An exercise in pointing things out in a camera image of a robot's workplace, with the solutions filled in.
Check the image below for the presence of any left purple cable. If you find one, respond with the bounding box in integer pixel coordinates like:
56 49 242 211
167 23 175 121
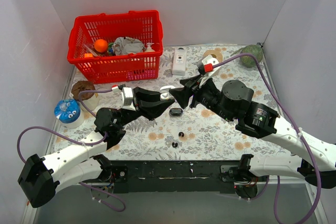
17 89 127 212

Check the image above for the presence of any brown lid cream cup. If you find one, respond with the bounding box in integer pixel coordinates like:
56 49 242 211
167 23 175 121
71 80 100 112

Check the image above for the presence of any purple cable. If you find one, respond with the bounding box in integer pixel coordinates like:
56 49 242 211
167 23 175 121
17 89 127 212
214 52 322 224

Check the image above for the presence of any black base bar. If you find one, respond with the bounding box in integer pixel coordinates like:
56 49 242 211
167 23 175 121
81 159 259 198

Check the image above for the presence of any orange small block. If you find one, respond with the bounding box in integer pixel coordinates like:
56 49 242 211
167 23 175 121
84 53 93 58

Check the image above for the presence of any green melon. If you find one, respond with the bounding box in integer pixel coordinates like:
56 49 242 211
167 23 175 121
239 44 264 68

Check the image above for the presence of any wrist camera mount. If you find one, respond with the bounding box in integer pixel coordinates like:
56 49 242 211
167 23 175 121
196 55 219 88
111 84 136 111

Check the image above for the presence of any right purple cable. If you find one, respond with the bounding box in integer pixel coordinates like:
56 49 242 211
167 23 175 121
214 52 322 224

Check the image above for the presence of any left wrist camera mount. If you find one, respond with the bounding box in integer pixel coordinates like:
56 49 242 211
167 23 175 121
111 84 136 111

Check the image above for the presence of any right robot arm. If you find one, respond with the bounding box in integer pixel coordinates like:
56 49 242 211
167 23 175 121
169 76 335 189

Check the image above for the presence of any white pump bottle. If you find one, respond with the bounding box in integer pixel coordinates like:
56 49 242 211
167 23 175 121
144 42 155 52

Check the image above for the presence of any black earbud charging case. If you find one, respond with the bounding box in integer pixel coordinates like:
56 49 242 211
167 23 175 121
169 108 183 116

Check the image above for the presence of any white rectangular box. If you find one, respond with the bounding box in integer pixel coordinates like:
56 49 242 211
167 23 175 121
172 47 186 76

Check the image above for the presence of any white earbud charging case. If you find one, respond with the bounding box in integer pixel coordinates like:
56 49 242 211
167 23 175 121
160 85 175 101

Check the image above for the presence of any orange fruit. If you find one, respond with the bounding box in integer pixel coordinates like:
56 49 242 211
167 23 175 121
93 39 108 53

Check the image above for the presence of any floral table mat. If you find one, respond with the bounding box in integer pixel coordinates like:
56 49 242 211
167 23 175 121
56 45 290 160

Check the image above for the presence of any clear plastic bag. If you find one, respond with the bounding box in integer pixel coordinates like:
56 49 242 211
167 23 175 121
82 43 101 57

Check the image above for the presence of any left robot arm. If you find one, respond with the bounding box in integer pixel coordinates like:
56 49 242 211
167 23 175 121
18 85 175 208

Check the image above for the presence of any beige toilet paper roll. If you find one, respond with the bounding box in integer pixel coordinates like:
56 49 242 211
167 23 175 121
203 50 223 62

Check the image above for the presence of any crumpled grey cloth bag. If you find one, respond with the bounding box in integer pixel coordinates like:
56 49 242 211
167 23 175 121
112 37 145 56

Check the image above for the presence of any red plastic shopping basket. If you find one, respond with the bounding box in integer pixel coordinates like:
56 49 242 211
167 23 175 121
67 10 163 84

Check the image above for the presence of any blue lid white container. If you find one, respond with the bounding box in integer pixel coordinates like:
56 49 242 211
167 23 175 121
54 99 85 129

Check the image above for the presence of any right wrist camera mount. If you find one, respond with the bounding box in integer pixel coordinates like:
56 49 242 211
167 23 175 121
196 55 219 88

